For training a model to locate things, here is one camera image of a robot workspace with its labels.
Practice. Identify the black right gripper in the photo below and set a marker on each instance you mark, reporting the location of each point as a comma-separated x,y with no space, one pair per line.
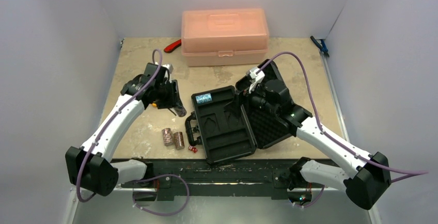
249,97

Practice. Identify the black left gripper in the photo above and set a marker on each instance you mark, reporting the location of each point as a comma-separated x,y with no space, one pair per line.
174,100

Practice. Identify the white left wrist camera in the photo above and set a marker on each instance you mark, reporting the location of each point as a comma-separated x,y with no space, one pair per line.
168,70

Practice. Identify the blue handled pliers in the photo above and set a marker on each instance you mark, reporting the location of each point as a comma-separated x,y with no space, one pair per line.
320,44

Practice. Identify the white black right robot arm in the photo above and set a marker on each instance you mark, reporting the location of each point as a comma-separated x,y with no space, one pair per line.
361,175

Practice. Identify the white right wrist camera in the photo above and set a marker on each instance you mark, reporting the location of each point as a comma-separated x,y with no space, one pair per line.
255,76

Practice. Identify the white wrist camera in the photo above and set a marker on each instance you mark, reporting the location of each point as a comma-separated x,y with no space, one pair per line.
255,76
168,70

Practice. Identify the red handled utility knife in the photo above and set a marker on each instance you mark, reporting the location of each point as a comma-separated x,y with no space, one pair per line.
173,46

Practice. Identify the black plastic poker case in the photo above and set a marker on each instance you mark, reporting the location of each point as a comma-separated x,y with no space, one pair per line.
226,137

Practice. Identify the black metal base frame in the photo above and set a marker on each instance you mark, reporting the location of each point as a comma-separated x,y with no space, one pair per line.
240,178

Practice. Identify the blue poker chip stack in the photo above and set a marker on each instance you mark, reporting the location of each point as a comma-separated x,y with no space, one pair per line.
203,98

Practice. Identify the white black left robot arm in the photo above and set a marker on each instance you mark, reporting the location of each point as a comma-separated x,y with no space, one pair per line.
90,166

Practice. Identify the translucent pink plastic toolbox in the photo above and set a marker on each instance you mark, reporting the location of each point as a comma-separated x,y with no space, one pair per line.
224,37

